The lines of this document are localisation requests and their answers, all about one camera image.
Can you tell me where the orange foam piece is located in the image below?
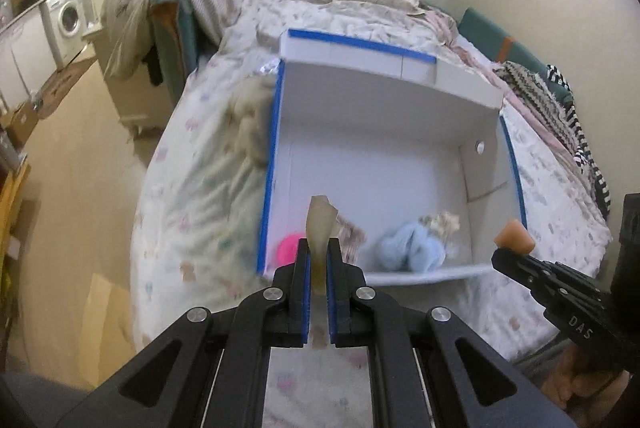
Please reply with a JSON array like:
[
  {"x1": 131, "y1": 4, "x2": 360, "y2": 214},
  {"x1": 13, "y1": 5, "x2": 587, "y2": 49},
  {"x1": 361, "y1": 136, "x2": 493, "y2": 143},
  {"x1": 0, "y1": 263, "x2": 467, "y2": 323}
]
[{"x1": 495, "y1": 219, "x2": 536, "y2": 256}]

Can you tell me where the pink plush toy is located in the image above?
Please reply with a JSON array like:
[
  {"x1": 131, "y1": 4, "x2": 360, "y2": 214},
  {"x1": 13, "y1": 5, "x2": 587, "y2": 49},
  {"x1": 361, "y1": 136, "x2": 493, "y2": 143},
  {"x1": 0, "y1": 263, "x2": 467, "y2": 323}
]
[{"x1": 276, "y1": 233, "x2": 305, "y2": 266}]

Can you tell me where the beige translucent soft piece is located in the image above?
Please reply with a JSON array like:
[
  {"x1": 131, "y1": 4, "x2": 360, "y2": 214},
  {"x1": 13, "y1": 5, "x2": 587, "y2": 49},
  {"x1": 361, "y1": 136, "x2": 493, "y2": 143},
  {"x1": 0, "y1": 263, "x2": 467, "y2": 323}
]
[{"x1": 306, "y1": 195, "x2": 338, "y2": 296}]

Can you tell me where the cream white scrunchie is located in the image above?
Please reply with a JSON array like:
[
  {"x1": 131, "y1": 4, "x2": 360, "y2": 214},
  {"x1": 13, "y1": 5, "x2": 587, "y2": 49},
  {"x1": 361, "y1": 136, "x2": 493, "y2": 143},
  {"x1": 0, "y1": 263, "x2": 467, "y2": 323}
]
[{"x1": 419, "y1": 211, "x2": 460, "y2": 242}]

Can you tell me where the right hand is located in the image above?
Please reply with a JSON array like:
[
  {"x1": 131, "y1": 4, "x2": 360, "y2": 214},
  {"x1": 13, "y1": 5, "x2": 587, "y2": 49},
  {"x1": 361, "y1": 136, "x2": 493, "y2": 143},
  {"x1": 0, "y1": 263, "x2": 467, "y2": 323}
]
[{"x1": 540, "y1": 342, "x2": 631, "y2": 427}]

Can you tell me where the beige brown scrunchie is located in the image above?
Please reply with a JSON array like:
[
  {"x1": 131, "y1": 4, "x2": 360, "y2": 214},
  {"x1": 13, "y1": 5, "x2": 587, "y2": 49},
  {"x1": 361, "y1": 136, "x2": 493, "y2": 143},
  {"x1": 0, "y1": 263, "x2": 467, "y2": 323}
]
[{"x1": 332, "y1": 214, "x2": 367, "y2": 264}]

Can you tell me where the light blue fluffy plush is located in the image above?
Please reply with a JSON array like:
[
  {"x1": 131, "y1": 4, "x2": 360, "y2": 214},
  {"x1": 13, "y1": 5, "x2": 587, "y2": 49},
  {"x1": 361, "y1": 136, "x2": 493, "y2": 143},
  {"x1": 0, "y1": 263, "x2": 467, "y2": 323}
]
[{"x1": 374, "y1": 221, "x2": 446, "y2": 274}]

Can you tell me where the white blue cardboard box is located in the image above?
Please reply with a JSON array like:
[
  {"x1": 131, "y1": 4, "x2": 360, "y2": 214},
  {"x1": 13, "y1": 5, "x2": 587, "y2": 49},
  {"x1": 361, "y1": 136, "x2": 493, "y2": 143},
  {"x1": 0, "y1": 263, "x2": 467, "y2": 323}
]
[{"x1": 256, "y1": 29, "x2": 526, "y2": 286}]

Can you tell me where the black white striped blanket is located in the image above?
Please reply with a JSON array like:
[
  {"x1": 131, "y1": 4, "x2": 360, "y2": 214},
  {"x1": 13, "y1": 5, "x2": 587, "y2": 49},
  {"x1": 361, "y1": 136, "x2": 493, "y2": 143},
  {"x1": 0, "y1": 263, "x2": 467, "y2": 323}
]
[{"x1": 494, "y1": 61, "x2": 612, "y2": 220}]

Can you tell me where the beige fluffy plush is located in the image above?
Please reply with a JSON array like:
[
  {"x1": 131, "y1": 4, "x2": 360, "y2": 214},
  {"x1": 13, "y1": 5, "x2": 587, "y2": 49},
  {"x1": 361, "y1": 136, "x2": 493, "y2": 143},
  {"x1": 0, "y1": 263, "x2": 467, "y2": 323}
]
[{"x1": 227, "y1": 74, "x2": 276, "y2": 168}]

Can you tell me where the teal headboard cushion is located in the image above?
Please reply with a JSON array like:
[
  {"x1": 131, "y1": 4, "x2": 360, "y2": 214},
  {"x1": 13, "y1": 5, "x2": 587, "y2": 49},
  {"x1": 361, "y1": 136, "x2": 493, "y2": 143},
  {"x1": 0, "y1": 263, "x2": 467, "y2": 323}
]
[{"x1": 458, "y1": 8, "x2": 574, "y2": 105}]

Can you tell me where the cardboard box on floor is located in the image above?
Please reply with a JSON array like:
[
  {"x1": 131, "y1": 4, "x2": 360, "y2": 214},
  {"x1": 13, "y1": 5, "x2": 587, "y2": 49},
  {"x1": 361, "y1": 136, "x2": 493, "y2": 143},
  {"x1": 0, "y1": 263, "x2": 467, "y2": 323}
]
[{"x1": 1, "y1": 100, "x2": 39, "y2": 150}]

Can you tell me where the white kitchen cabinet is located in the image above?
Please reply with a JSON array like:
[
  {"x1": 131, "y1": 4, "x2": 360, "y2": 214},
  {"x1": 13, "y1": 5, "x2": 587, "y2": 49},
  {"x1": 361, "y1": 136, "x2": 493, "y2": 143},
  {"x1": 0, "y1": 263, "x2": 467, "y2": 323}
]
[{"x1": 1, "y1": 6, "x2": 56, "y2": 110}]

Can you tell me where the white washing machine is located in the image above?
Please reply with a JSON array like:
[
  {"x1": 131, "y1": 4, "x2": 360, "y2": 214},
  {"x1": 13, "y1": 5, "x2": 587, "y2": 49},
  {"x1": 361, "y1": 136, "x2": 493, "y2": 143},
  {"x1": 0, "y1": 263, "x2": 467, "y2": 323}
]
[{"x1": 40, "y1": 0, "x2": 86, "y2": 70}]

